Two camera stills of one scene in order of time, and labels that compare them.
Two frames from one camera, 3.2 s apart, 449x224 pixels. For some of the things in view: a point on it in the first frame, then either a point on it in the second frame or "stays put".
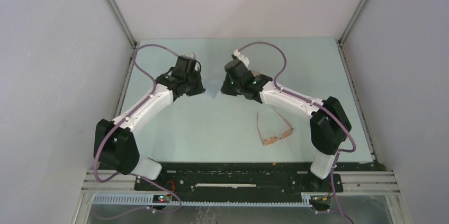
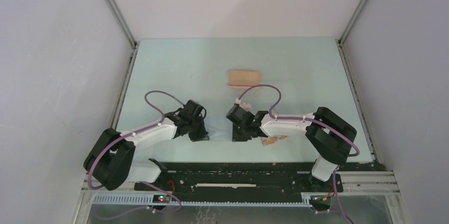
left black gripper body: [195, 86] -> [195, 128]
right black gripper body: [231, 88] -> [243, 127]
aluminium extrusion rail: [368, 182] stays put
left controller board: [161, 198] stays put
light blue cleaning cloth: [212, 86] -> [219, 130]
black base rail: [238, 181] stays put
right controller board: [320, 201] stays put
